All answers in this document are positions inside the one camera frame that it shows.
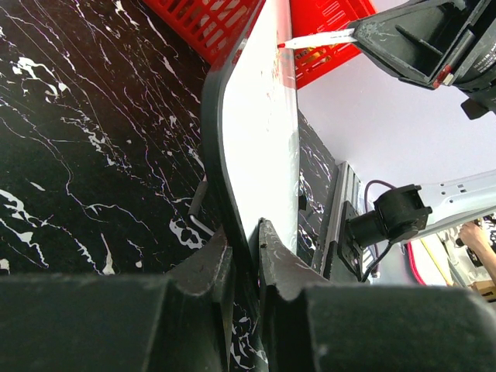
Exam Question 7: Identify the red plastic shopping basket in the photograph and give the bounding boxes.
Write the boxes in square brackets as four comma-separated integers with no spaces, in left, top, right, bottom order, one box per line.
[143,0,379,91]

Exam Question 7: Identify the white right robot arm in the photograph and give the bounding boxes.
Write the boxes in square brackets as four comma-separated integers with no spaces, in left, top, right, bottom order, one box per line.
[332,1,495,281]

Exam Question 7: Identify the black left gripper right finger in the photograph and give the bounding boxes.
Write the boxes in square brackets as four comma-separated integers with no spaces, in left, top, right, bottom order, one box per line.
[259,220,495,371]

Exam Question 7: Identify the red whiteboard marker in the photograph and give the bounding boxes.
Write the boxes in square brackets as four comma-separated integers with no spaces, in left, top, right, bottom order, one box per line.
[277,29,356,50]

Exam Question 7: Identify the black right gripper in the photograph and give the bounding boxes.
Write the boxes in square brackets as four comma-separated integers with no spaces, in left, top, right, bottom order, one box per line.
[349,1,495,120]

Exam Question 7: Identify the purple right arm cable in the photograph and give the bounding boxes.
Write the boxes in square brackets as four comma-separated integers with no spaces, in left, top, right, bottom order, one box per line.
[363,179,398,278]

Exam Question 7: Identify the white whiteboard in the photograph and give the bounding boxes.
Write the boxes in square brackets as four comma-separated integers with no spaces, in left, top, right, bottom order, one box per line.
[201,1,300,275]

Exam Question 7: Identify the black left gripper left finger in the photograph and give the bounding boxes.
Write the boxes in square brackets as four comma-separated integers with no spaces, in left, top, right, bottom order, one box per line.
[1,230,235,371]

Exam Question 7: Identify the distant person's hand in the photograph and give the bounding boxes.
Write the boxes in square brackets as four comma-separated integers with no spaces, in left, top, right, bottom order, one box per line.
[459,222,487,250]

